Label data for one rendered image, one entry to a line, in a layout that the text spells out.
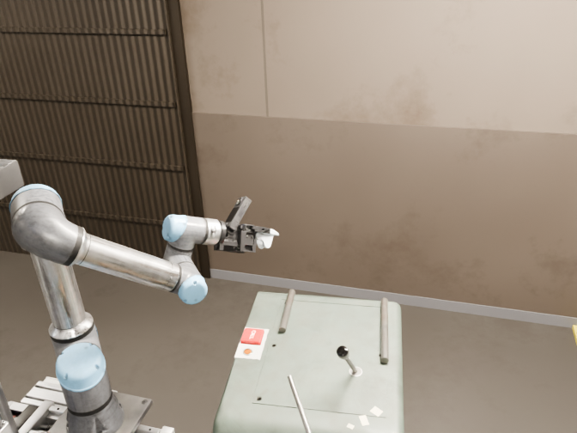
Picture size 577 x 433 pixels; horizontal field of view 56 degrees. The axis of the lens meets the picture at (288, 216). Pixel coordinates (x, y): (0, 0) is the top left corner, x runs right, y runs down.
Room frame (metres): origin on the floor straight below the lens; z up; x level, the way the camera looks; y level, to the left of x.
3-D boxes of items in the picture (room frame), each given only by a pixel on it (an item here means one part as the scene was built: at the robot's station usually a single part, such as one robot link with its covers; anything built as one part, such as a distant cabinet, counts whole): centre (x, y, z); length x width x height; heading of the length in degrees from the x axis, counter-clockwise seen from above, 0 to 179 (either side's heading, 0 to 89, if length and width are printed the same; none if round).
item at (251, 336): (1.27, 0.12, 1.26); 0.06 x 0.06 x 0.02; 80
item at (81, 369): (1.06, 0.55, 1.33); 0.13 x 0.12 x 0.14; 25
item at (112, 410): (1.05, 0.55, 1.21); 0.15 x 0.15 x 0.10
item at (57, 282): (1.17, 0.61, 1.54); 0.15 x 0.12 x 0.55; 25
